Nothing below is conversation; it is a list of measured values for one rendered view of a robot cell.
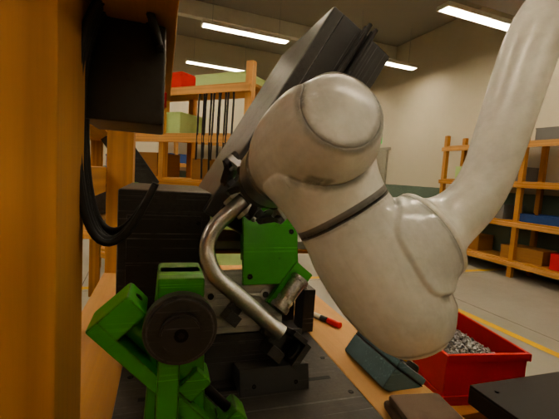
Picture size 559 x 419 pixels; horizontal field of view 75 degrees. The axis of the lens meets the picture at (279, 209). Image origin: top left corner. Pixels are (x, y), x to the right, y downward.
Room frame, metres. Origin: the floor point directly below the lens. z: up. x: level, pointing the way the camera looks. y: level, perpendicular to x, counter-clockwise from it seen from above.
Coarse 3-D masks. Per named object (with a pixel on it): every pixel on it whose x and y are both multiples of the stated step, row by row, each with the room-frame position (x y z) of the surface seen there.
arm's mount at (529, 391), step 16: (480, 384) 0.70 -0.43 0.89; (496, 384) 0.71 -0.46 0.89; (512, 384) 0.71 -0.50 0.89; (528, 384) 0.71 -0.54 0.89; (544, 384) 0.72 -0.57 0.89; (480, 400) 0.67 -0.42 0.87; (496, 400) 0.65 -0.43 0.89; (512, 400) 0.65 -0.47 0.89; (528, 400) 0.66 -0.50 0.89; (544, 400) 0.66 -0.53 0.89; (496, 416) 0.64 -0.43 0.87; (512, 416) 0.61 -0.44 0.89; (528, 416) 0.61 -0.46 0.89; (544, 416) 0.61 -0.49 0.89
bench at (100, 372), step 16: (96, 288) 1.14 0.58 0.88; (112, 288) 1.15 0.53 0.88; (96, 304) 1.01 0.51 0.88; (96, 352) 0.74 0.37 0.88; (96, 368) 0.68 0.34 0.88; (112, 368) 0.69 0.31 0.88; (96, 384) 0.63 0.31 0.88; (112, 384) 0.64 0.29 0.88; (96, 400) 0.59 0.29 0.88; (112, 400) 0.59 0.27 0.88; (80, 416) 0.55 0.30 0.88; (96, 416) 0.55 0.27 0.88
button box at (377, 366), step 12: (360, 336) 0.77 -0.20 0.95; (348, 348) 0.77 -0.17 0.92; (360, 348) 0.74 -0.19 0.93; (372, 348) 0.72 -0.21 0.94; (360, 360) 0.72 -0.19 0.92; (372, 360) 0.69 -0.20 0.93; (384, 360) 0.67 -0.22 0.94; (396, 360) 0.65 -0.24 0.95; (372, 372) 0.67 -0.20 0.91; (384, 372) 0.65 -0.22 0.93; (396, 372) 0.64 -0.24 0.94; (408, 372) 0.65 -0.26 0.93; (384, 384) 0.63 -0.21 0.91; (396, 384) 0.64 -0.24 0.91; (408, 384) 0.65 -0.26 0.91; (420, 384) 0.66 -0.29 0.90
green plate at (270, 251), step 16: (256, 224) 0.71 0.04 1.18; (272, 224) 0.73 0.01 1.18; (288, 224) 0.74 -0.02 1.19; (240, 240) 0.78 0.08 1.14; (256, 240) 0.71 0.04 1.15; (272, 240) 0.72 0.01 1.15; (288, 240) 0.73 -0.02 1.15; (240, 256) 0.77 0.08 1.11; (256, 256) 0.70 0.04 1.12; (272, 256) 0.71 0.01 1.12; (288, 256) 0.72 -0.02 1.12; (256, 272) 0.69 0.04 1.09; (272, 272) 0.70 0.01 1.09; (288, 272) 0.71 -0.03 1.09
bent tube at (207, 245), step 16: (224, 208) 0.68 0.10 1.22; (240, 208) 0.68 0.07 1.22; (208, 224) 0.66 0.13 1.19; (224, 224) 0.67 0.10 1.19; (208, 240) 0.65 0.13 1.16; (208, 256) 0.64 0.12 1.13; (208, 272) 0.64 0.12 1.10; (224, 288) 0.64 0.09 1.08; (240, 288) 0.65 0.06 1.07; (240, 304) 0.64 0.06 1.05; (256, 304) 0.64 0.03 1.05; (256, 320) 0.64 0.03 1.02; (272, 320) 0.64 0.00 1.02; (272, 336) 0.65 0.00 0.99
